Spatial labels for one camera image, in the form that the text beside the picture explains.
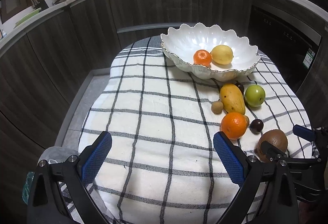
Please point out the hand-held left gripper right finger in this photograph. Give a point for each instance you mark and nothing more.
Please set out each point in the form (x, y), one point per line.
(229, 157)

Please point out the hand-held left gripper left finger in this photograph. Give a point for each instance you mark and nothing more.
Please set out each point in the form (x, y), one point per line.
(98, 154)

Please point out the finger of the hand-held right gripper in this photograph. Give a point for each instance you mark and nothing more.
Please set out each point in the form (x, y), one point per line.
(269, 148)
(303, 132)

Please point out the brown kiwi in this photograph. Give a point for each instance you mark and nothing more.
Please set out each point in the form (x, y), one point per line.
(276, 138)

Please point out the dark red plum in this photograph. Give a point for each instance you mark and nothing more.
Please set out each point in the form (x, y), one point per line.
(240, 86)
(256, 126)

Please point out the large orange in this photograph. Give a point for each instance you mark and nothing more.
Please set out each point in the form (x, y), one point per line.
(233, 125)

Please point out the brown longan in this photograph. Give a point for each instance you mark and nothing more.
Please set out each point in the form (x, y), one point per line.
(247, 120)
(216, 107)

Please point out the green apple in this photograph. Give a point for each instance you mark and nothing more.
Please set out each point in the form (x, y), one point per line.
(255, 95)

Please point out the yellow mango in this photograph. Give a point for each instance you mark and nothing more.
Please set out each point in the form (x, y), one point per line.
(232, 99)

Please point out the white scalloped bowl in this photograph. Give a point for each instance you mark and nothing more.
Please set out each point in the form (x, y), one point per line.
(184, 39)

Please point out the white checkered cloth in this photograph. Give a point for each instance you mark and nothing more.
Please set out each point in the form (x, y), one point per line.
(153, 111)

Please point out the green label sticker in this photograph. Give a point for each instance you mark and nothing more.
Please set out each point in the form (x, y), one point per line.
(309, 57)

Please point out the teal cloth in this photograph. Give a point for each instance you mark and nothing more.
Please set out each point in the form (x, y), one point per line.
(27, 188)

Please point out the black dishwasher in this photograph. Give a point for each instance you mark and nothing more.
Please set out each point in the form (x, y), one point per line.
(276, 47)

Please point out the yellow lemon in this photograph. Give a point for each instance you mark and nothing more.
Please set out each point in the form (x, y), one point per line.
(221, 54)

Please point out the small mandarin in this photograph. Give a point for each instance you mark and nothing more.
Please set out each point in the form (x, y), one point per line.
(202, 57)

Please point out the green board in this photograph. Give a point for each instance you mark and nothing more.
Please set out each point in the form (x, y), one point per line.
(28, 16)

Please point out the dark wood cabinet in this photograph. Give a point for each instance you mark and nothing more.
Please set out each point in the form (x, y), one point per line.
(153, 3)

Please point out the black knife block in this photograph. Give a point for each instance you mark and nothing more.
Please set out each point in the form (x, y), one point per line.
(38, 3)

